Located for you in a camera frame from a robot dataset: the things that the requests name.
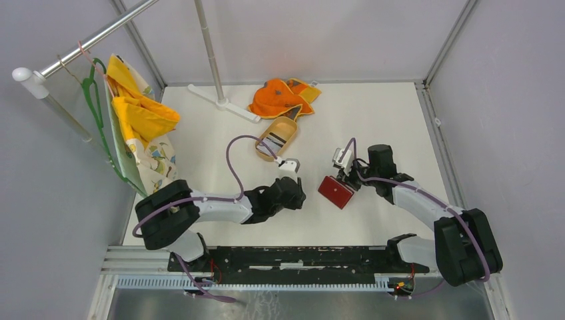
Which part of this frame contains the red leather card holder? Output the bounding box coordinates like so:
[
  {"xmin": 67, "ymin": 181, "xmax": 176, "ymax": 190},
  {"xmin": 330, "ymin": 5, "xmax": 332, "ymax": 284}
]
[{"xmin": 318, "ymin": 176, "xmax": 354, "ymax": 209}]

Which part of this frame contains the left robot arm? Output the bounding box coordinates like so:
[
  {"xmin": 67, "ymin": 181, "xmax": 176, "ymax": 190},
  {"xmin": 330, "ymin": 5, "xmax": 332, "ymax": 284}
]
[{"xmin": 133, "ymin": 177, "xmax": 306, "ymax": 272}]

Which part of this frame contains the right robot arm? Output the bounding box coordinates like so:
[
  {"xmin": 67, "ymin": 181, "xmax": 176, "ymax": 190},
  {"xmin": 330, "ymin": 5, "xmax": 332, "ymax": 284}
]
[{"xmin": 332, "ymin": 140, "xmax": 503, "ymax": 287}]

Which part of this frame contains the white card black stripe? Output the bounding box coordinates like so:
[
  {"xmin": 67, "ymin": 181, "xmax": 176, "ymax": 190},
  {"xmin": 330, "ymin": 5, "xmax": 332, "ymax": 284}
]
[{"xmin": 264, "ymin": 132, "xmax": 286, "ymax": 152}]

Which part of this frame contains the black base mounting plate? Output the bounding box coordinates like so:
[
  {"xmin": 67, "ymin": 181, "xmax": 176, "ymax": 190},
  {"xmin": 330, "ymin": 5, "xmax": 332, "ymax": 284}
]
[{"xmin": 188, "ymin": 246, "xmax": 430, "ymax": 285}]

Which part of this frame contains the orange yellow cloth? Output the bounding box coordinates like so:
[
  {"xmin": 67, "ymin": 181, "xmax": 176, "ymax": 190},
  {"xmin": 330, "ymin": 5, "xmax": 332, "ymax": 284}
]
[{"xmin": 248, "ymin": 78, "xmax": 322, "ymax": 120}]

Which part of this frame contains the white rack stand base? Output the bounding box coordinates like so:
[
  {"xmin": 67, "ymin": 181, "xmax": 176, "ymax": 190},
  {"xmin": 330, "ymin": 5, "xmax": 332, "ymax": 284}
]
[{"xmin": 187, "ymin": 84, "xmax": 261, "ymax": 123}]

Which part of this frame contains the vertical metal pole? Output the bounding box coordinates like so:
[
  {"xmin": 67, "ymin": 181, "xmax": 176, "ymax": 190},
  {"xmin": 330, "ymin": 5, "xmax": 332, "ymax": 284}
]
[{"xmin": 194, "ymin": 0, "xmax": 226, "ymax": 99}]

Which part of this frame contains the yellow patterned hanging cloth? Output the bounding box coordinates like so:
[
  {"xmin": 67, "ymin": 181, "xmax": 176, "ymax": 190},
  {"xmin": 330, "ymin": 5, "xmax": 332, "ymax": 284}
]
[{"xmin": 106, "ymin": 54, "xmax": 181, "ymax": 197}]

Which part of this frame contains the green clothes hanger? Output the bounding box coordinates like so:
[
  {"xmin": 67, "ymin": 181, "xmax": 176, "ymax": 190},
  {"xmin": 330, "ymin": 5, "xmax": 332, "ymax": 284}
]
[{"xmin": 81, "ymin": 58, "xmax": 147, "ymax": 197}]

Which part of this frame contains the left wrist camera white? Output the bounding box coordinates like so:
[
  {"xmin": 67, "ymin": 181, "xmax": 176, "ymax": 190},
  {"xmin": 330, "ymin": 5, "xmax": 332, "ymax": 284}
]
[{"xmin": 277, "ymin": 157, "xmax": 300, "ymax": 173}]

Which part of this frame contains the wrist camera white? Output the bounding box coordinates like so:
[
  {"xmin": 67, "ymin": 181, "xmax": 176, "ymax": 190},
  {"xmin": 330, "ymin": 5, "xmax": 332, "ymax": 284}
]
[
  {"xmin": 332, "ymin": 148, "xmax": 353, "ymax": 175},
  {"xmin": 277, "ymin": 157, "xmax": 300, "ymax": 173}
]

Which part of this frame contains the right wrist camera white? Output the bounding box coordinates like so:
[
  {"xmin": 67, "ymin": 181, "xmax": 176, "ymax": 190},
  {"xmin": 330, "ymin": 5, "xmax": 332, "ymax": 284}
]
[{"xmin": 332, "ymin": 148, "xmax": 353, "ymax": 175}]

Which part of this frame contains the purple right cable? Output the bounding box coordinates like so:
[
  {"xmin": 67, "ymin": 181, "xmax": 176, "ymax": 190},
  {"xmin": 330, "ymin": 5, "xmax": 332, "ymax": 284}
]
[{"xmin": 344, "ymin": 137, "xmax": 492, "ymax": 300}]

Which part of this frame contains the purple cable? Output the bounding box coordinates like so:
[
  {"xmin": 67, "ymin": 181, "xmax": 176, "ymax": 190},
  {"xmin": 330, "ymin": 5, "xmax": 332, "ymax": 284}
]
[
  {"xmin": 344, "ymin": 137, "xmax": 492, "ymax": 300},
  {"xmin": 132, "ymin": 135, "xmax": 283, "ymax": 304}
]

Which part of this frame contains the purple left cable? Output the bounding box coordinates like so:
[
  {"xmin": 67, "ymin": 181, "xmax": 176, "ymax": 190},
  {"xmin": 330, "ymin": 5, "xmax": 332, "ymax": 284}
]
[{"xmin": 132, "ymin": 135, "xmax": 283, "ymax": 304}]

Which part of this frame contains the metal hanging rail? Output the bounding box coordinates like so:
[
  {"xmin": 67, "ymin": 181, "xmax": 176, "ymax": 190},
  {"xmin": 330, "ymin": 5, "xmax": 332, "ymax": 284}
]
[{"xmin": 11, "ymin": 0, "xmax": 159, "ymax": 100}]

